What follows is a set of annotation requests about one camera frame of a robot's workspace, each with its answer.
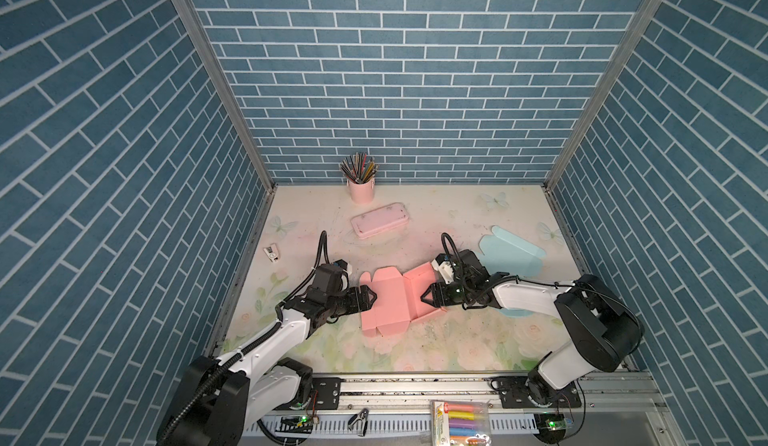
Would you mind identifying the left small circuit board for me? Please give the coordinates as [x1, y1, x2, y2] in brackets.
[276, 415, 315, 435]

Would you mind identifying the black metal clip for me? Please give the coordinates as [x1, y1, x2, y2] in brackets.
[347, 408, 369, 437]

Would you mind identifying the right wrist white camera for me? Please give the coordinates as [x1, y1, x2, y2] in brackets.
[431, 253, 455, 284]

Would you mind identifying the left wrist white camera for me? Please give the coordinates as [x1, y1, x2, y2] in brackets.
[333, 259, 352, 276]

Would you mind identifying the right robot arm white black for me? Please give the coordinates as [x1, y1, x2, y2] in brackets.
[420, 250, 644, 408]

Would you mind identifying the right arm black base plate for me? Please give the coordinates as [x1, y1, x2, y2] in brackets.
[488, 375, 582, 409]

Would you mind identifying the light blue flat paper box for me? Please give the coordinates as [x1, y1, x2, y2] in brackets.
[478, 225, 548, 318]

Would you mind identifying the left black corrugated cable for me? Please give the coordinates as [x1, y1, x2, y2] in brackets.
[155, 229, 331, 446]

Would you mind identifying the right small circuit board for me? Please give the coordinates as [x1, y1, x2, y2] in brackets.
[534, 413, 568, 445]

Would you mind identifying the aluminium front rail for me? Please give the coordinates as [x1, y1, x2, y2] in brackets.
[173, 371, 667, 417]

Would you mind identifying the pack of coloured markers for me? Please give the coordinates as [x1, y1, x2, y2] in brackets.
[430, 401, 492, 446]

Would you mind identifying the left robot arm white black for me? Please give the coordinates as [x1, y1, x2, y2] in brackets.
[156, 260, 378, 445]

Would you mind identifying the small white pencil sharpener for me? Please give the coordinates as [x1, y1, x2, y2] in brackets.
[263, 243, 280, 263]

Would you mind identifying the pink pencil cup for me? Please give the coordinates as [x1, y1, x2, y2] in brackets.
[347, 177, 375, 204]

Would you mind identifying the pink pencil case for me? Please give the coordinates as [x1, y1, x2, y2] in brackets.
[350, 202, 410, 239]

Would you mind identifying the bundle of coloured pencils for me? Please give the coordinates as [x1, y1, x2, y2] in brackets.
[339, 152, 378, 184]

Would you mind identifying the pink paper box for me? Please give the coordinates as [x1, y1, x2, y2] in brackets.
[359, 263, 446, 338]

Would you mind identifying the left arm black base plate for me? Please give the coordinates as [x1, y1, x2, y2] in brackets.
[290, 376, 342, 411]

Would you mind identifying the wrist white camera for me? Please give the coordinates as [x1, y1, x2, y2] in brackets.
[431, 253, 455, 284]
[333, 259, 352, 276]

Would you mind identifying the small circuit board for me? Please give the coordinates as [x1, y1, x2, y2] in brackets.
[276, 415, 315, 435]
[534, 413, 568, 445]

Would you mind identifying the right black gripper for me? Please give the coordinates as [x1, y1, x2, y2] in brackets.
[418, 280, 474, 306]

